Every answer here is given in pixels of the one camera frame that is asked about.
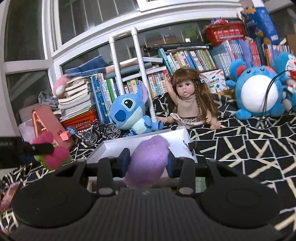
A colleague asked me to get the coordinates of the purple plush toy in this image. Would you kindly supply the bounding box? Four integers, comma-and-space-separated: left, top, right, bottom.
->
125, 135, 170, 188

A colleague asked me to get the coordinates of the pink green scrunchie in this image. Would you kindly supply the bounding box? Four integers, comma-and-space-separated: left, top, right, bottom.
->
33, 131, 72, 170

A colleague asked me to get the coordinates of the white shallow cardboard box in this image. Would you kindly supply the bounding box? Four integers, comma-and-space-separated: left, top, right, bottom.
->
86, 126, 198, 188

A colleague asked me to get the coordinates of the miniature black bicycle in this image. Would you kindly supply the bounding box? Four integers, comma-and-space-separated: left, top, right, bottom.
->
82, 120, 122, 146

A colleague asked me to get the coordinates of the pink triangular miniature house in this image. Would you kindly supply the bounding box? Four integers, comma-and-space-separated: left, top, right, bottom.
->
32, 105, 74, 150

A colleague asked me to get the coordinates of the orange plastic crate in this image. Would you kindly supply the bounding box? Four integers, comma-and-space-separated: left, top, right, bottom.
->
61, 109, 98, 135

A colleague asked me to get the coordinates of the grey crumpled cloth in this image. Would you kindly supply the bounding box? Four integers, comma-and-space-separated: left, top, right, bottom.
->
38, 91, 59, 111

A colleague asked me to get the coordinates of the blue Stitch plush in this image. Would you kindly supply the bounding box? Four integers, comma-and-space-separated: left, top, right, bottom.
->
110, 81, 164, 136

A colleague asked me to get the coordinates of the brown-haired baby doll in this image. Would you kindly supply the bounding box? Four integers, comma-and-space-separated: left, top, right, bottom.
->
157, 68, 221, 130

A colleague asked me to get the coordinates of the stack of horizontal books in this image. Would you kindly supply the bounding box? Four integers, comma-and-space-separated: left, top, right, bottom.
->
56, 76, 95, 121

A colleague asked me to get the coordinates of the row of blue upright books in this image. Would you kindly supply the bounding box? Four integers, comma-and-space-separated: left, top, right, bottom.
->
90, 73, 120, 124

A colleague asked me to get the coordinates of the pink white plush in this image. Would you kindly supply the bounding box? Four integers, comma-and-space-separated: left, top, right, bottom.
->
53, 75, 70, 97

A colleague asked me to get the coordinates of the black white patterned cloth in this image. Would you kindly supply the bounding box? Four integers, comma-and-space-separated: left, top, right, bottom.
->
1, 95, 295, 234

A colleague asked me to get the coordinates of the white illustrated box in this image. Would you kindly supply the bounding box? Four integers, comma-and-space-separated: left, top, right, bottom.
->
200, 69, 229, 93

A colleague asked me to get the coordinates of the blue folded folder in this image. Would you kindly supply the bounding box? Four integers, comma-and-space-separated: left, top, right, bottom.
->
65, 55, 108, 77

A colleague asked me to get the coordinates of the blue round white-belly plush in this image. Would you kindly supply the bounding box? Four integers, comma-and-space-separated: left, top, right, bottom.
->
226, 59, 285, 120

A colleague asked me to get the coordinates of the row of colourful books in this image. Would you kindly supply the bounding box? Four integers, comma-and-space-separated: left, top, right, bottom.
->
156, 38, 293, 77

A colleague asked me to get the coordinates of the red plastic basket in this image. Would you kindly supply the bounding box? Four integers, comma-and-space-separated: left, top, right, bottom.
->
204, 21, 245, 46

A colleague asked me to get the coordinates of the white pipe rack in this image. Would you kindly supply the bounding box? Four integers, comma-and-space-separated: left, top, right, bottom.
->
108, 26, 167, 123

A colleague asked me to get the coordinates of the Doraemon plush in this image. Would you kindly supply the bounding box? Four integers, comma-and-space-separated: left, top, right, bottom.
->
273, 52, 295, 113

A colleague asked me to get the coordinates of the blue cardboard box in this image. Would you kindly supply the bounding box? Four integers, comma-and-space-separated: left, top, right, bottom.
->
241, 7, 280, 45

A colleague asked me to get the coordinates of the black cable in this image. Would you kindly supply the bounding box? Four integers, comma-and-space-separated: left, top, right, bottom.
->
255, 69, 291, 128

